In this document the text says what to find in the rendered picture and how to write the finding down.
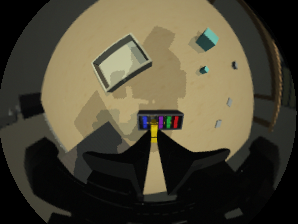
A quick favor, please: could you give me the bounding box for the teal cube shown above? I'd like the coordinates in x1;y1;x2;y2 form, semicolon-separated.
196;27;220;52

